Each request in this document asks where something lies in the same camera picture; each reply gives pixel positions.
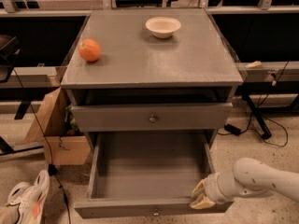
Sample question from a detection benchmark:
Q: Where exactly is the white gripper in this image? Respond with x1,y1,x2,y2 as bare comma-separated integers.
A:
190,171,245,210

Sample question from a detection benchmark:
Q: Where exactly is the grey drawer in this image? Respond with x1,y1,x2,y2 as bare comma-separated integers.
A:
72,103,233,132
73,131,235,220

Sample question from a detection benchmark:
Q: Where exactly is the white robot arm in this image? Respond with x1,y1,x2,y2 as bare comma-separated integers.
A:
190,158,299,210

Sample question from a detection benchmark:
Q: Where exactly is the grey wooden drawer cabinet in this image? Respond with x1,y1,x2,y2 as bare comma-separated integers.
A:
61,8,243,147

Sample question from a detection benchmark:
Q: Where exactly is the grey top drawer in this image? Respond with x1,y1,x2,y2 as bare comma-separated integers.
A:
72,103,233,132

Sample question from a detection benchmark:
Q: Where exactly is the small yellow foam piece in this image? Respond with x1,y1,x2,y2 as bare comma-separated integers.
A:
246,61,262,68

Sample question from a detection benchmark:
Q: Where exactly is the brown cardboard box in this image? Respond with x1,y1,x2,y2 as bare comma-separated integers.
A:
23,88,91,166

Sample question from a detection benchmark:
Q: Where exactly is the white sneaker with orange accents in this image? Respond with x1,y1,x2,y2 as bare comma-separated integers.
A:
6,170,50,224

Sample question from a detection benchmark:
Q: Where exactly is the white paper bowl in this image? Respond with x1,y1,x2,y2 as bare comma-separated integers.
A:
146,17,181,39

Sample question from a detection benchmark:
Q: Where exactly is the orange fruit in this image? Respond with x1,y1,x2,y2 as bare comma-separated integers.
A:
78,38,101,63

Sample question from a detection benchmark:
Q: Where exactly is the black power adapter with cable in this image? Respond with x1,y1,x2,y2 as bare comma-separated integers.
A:
217,63,291,148

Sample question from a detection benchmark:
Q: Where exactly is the black cable on left floor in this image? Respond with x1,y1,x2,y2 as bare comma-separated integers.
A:
0,53,72,224

